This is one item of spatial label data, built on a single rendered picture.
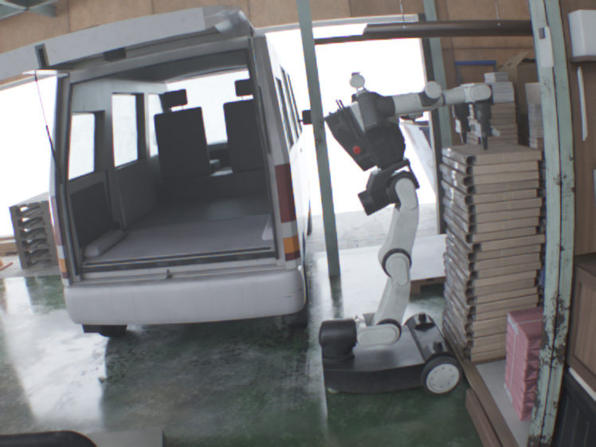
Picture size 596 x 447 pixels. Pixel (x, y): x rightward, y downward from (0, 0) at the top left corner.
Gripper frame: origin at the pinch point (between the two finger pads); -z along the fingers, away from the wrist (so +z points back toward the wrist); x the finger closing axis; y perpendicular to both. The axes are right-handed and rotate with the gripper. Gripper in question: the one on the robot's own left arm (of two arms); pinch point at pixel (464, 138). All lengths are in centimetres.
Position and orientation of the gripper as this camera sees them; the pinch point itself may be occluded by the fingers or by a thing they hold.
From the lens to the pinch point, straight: 264.9
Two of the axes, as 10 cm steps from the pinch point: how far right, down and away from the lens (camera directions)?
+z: -1.2, -9.7, -2.1
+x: -0.5, 2.2, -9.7
